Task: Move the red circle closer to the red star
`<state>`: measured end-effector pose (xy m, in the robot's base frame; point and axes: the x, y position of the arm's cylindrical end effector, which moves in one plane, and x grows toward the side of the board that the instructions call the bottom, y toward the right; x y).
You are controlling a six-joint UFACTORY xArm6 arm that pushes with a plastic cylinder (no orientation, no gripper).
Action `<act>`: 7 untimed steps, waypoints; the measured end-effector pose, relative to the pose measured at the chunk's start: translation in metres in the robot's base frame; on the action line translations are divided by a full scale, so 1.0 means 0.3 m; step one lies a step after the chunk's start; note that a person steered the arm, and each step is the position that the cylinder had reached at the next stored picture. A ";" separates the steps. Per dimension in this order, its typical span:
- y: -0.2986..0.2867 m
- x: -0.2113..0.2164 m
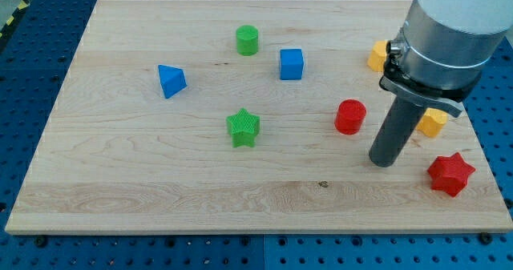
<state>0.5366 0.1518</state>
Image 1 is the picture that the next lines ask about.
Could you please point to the green cylinder block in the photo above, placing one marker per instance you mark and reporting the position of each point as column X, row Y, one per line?
column 247, row 40

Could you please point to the blue cube block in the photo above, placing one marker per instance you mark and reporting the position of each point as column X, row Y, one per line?
column 291, row 64

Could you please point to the red star block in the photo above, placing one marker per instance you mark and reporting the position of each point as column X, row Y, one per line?
column 450, row 174

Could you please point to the red cylinder block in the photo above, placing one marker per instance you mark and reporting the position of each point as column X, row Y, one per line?
column 350, row 116

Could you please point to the green star block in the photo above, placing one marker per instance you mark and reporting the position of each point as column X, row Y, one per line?
column 243, row 127

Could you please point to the yellow block upper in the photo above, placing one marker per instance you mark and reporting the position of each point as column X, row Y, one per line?
column 377, row 57

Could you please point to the blue triangle block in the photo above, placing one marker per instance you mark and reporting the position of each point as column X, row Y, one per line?
column 172, row 80

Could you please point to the yellow heart block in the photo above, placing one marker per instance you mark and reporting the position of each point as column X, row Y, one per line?
column 432, row 122

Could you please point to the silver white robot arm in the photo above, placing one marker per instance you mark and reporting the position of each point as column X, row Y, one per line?
column 434, row 62

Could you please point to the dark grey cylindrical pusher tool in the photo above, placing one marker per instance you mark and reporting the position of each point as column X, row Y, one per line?
column 398, row 126

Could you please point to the wooden board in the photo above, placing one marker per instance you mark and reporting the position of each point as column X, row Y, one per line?
column 117, row 158

